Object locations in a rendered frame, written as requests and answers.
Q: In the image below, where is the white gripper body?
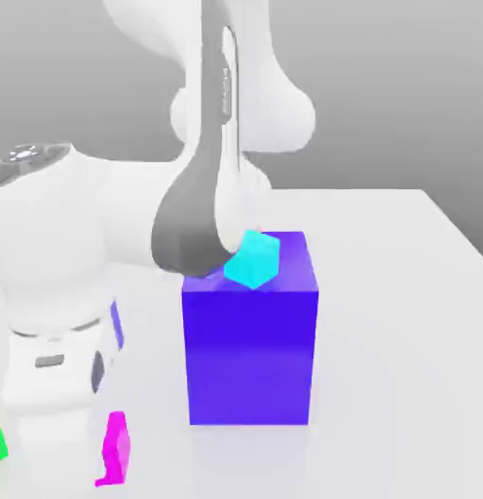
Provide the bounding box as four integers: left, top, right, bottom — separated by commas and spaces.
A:
16, 406, 107, 499

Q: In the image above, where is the small magenta cube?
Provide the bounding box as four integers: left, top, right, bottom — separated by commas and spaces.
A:
93, 410, 132, 489

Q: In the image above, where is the small cyan cube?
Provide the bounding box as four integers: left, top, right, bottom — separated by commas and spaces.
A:
223, 229, 282, 290

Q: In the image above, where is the large blue box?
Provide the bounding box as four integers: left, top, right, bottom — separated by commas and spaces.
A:
181, 230, 320, 427

